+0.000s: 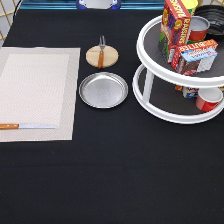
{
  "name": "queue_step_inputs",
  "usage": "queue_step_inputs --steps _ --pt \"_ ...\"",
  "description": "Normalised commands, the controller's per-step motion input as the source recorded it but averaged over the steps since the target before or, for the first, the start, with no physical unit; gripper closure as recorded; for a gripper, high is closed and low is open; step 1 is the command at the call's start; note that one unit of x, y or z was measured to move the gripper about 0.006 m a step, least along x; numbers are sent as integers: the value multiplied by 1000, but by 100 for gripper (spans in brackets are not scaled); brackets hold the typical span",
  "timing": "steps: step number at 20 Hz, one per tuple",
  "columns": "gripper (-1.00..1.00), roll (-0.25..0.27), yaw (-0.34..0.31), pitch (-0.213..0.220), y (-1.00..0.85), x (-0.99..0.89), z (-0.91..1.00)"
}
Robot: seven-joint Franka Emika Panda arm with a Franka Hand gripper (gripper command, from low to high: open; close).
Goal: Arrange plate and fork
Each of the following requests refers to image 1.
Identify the round wooden coaster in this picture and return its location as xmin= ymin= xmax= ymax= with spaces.
xmin=86 ymin=45 xmax=119 ymax=68

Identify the small carton lower tier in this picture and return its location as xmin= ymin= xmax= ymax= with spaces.
xmin=182 ymin=87 xmax=198 ymax=98

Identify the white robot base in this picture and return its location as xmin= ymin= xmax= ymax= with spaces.
xmin=76 ymin=0 xmax=121 ymax=9

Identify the wooden handled fork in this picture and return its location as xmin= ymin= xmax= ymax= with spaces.
xmin=98 ymin=35 xmax=106 ymax=69

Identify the red can upper tier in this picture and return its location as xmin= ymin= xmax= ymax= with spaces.
xmin=188 ymin=16 xmax=210 ymax=42

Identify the blue white chocolate box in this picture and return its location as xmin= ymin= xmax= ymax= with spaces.
xmin=175 ymin=47 xmax=218 ymax=75

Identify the wooden handled knife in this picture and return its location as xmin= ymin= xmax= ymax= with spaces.
xmin=0 ymin=124 xmax=57 ymax=130

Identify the red white bowl lower tier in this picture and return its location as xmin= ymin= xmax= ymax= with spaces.
xmin=196 ymin=88 xmax=223 ymax=112

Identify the round silver metal plate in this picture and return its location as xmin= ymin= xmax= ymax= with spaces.
xmin=79 ymin=72 xmax=128 ymax=109

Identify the black bowl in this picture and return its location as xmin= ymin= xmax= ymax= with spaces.
xmin=195 ymin=5 xmax=224 ymax=36

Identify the beige woven placemat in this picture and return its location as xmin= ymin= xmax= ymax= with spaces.
xmin=0 ymin=47 xmax=80 ymax=142

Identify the red raisins cereal box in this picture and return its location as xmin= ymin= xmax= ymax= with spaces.
xmin=159 ymin=0 xmax=191 ymax=63

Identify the red butter box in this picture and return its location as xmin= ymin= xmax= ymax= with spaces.
xmin=171 ymin=39 xmax=218 ymax=68

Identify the white two-tier turntable rack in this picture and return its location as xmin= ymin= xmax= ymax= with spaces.
xmin=132 ymin=16 xmax=224 ymax=124

